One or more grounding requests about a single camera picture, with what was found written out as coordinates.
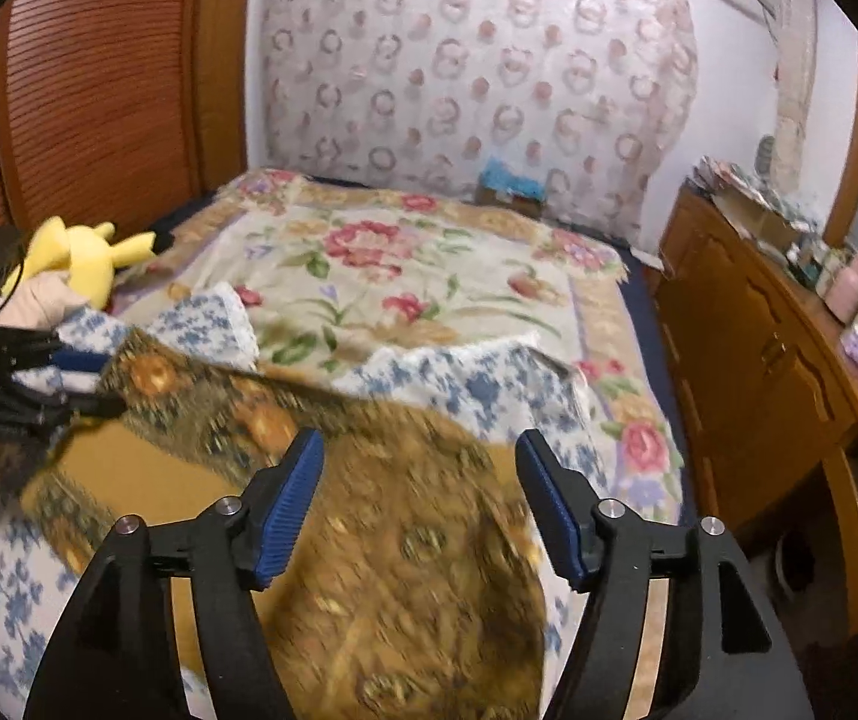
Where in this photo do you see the golden brown patterned garment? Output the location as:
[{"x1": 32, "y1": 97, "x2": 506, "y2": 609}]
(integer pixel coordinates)
[{"x1": 20, "y1": 332, "x2": 546, "y2": 718}]

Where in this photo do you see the pale pink folded cloth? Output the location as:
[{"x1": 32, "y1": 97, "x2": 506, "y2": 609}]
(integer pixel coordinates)
[{"x1": 0, "y1": 271, "x2": 88, "y2": 330}]

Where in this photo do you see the blue floral white sheet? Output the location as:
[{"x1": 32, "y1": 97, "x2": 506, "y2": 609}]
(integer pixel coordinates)
[{"x1": 0, "y1": 284, "x2": 618, "y2": 718}]

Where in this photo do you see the yellow Pikachu plush toy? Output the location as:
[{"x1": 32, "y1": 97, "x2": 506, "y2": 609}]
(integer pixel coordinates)
[{"x1": 1, "y1": 216, "x2": 155, "y2": 310}]

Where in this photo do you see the brown wooden sideboard cabinet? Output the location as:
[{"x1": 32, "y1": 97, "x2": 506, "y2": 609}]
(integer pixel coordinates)
[{"x1": 653, "y1": 187, "x2": 858, "y2": 639}]

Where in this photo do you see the red wooden louvered wardrobe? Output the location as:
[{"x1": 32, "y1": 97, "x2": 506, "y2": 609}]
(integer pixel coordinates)
[{"x1": 0, "y1": 0, "x2": 248, "y2": 234}]

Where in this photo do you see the floral cream bed quilt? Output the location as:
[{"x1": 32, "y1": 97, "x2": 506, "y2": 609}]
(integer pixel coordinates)
[{"x1": 112, "y1": 167, "x2": 685, "y2": 522}]

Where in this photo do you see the pink thermos bottle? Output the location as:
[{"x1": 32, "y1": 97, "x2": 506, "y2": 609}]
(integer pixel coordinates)
[{"x1": 824, "y1": 252, "x2": 858, "y2": 325}]

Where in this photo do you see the cardboard box on sideboard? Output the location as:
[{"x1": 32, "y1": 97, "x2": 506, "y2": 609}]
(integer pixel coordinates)
[{"x1": 712, "y1": 185, "x2": 799, "y2": 252}]

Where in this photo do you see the box with blue cloth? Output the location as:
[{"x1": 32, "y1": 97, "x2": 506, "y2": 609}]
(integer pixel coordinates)
[{"x1": 475, "y1": 158, "x2": 546, "y2": 220}]

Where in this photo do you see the pink circle patterned curtain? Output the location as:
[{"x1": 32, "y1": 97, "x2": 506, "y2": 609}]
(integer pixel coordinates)
[{"x1": 260, "y1": 0, "x2": 697, "y2": 241}]

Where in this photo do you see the beige tied side curtain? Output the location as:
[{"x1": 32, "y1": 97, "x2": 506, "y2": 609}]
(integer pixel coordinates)
[{"x1": 771, "y1": 0, "x2": 818, "y2": 193}]

